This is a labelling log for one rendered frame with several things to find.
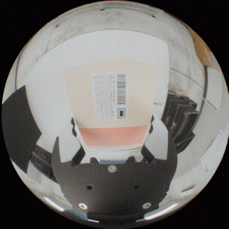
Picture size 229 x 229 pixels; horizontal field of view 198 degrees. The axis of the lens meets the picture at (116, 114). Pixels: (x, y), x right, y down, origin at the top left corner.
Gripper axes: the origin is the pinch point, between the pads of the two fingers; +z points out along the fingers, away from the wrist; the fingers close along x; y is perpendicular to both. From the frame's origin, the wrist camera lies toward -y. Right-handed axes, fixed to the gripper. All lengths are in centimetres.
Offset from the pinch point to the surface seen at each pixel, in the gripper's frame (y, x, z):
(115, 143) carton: 6.0, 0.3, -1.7
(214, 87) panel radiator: -47, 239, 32
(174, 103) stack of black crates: 13, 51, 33
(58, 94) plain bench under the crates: -2.8, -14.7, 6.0
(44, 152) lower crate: 35, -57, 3
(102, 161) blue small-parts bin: 31.0, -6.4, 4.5
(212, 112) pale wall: 19, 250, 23
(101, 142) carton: 5.5, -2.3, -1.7
